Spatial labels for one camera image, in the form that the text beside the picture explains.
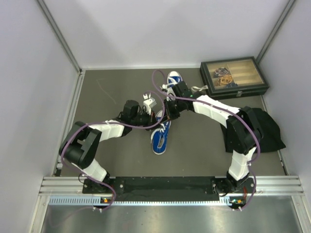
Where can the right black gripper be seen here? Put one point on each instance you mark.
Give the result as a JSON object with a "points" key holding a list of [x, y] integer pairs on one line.
{"points": [[170, 115]]}

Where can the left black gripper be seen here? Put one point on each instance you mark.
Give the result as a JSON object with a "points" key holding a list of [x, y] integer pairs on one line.
{"points": [[151, 119]]}

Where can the blue sneaker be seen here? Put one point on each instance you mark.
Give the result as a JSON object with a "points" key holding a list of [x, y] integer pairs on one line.
{"points": [[159, 138], [173, 78]]}

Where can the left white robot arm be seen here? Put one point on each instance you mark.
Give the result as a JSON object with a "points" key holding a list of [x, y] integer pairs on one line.
{"points": [[79, 148]]}

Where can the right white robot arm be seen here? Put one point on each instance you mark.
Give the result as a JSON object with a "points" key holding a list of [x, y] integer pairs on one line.
{"points": [[241, 124]]}

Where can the black glass-lid jewelry box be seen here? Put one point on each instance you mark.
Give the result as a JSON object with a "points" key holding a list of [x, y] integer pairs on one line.
{"points": [[233, 78]]}

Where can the black cloth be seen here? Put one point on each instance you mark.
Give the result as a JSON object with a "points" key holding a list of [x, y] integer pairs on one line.
{"points": [[271, 141]]}

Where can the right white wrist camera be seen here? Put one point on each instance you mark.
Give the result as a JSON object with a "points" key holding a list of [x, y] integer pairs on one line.
{"points": [[167, 89]]}

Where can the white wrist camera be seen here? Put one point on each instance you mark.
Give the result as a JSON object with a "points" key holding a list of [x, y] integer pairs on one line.
{"points": [[149, 102], [167, 89]]}

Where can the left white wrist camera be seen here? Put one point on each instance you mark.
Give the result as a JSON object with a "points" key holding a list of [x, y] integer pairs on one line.
{"points": [[149, 102]]}

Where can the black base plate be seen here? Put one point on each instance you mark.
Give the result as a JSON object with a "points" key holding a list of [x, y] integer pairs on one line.
{"points": [[175, 188]]}

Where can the grey slotted cable duct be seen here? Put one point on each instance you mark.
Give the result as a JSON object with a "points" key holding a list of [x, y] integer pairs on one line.
{"points": [[100, 201]]}

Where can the aluminium frame rail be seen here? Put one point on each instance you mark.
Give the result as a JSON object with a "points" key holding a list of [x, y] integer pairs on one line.
{"points": [[267, 185]]}

